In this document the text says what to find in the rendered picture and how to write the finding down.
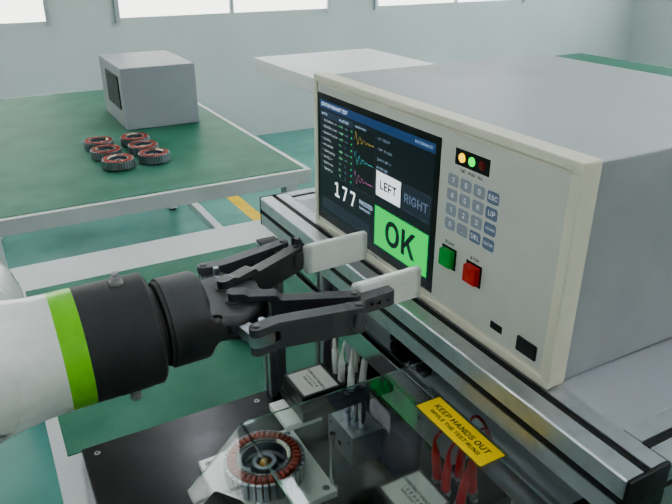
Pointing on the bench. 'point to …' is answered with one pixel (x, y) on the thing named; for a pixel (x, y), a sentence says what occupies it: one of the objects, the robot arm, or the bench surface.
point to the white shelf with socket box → (343, 62)
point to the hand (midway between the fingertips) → (368, 267)
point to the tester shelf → (524, 394)
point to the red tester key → (471, 274)
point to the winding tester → (536, 201)
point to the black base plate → (166, 454)
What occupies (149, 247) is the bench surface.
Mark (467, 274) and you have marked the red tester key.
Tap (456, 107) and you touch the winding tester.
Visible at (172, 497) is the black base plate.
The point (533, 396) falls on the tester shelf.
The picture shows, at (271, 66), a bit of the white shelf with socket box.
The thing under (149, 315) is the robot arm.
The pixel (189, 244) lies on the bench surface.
